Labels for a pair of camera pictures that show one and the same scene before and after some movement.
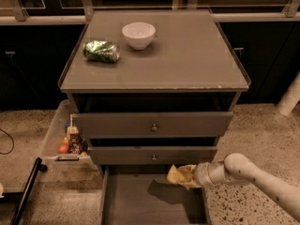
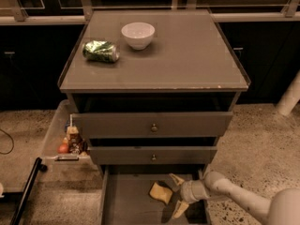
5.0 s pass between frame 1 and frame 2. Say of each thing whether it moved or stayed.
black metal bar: stayed
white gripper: moved
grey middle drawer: stayed
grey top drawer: stayed
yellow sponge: moved
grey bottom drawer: stayed
